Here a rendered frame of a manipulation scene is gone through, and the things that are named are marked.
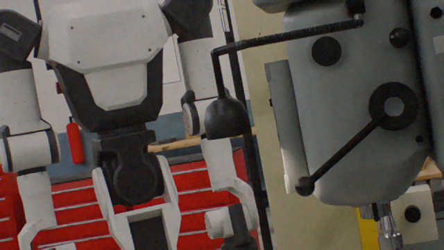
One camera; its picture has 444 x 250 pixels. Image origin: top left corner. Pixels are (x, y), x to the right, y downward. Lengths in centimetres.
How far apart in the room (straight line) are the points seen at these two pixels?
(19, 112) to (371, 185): 97
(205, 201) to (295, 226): 286
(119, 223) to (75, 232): 435
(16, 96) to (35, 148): 13
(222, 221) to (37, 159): 45
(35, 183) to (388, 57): 101
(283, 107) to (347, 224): 182
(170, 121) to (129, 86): 857
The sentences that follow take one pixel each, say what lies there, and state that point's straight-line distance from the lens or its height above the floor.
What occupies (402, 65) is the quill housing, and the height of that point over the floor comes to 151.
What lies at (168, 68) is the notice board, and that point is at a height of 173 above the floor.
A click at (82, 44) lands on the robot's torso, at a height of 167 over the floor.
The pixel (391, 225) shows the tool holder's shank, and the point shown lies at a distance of 175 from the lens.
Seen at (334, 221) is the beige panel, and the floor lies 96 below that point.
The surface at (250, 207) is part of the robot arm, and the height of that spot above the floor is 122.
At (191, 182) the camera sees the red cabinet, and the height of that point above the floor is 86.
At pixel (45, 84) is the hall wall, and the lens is 1096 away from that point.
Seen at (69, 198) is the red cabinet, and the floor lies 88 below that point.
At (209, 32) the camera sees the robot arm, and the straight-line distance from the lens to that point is 214.
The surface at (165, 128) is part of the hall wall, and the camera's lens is 1061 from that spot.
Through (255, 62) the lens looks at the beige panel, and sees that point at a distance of 314.
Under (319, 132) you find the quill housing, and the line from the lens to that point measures 132.
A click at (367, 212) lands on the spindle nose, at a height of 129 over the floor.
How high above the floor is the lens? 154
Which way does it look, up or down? 3 degrees down
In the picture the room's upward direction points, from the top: 10 degrees counter-clockwise
